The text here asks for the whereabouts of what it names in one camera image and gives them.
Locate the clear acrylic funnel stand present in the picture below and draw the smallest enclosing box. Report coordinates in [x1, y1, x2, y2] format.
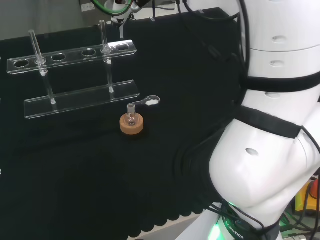
[6, 19, 141, 120]

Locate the yellow stop button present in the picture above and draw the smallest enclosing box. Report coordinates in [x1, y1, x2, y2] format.
[294, 179, 320, 213]

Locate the glass weighing funnel with powder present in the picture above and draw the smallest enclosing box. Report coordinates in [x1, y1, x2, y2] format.
[132, 94, 161, 108]

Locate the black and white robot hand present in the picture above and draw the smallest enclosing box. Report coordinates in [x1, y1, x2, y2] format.
[103, 0, 151, 25]

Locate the black bench cloth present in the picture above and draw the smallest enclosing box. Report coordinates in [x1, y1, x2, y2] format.
[0, 7, 251, 240]

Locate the small round-bottom glass flask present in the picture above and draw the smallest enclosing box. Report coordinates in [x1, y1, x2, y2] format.
[126, 103, 138, 127]

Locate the cork ring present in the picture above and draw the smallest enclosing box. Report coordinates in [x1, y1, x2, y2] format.
[119, 113, 145, 137]

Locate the clear plastic funnel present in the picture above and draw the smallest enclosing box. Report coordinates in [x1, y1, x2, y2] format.
[111, 15, 130, 39]

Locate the green cable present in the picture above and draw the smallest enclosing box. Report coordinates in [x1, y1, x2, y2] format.
[90, 0, 133, 16]

